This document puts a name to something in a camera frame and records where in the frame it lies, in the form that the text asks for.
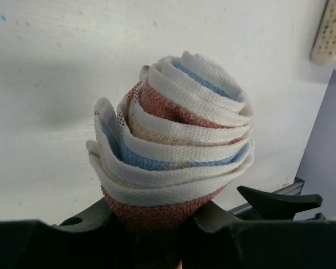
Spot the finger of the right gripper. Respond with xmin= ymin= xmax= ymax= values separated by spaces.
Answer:
xmin=237 ymin=186 xmax=323 ymax=220

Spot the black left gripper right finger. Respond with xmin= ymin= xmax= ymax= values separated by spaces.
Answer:
xmin=181 ymin=201 xmax=336 ymax=268

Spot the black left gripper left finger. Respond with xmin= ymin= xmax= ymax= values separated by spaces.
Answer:
xmin=0 ymin=199 xmax=182 ymax=268

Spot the printed patterned towel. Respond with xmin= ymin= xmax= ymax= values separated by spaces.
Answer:
xmin=86 ymin=52 xmax=254 ymax=239

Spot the white perforated plastic basket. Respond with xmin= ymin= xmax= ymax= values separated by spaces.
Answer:
xmin=310 ymin=0 xmax=336 ymax=66

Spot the aluminium mounting rail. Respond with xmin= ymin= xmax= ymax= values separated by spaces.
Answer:
xmin=226 ymin=179 xmax=325 ymax=221

